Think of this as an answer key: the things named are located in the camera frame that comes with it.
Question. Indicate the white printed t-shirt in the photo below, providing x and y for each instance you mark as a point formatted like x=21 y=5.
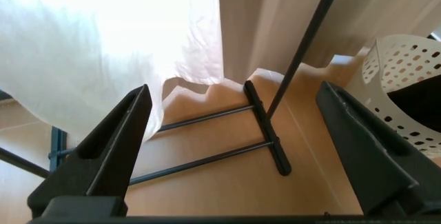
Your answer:
x=86 y=62

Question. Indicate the white laundry basket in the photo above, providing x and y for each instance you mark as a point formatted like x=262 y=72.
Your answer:
x=379 y=79

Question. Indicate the black garment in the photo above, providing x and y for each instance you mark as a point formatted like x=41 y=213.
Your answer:
x=420 y=103

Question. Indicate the beige curtain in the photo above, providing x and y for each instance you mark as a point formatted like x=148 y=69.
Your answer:
x=262 y=20

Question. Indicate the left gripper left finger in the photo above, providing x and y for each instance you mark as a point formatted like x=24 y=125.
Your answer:
x=103 y=155

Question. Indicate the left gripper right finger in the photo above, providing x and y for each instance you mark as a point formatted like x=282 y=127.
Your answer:
x=379 y=162

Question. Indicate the black clothes rack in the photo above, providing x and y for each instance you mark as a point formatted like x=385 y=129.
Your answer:
x=272 y=138

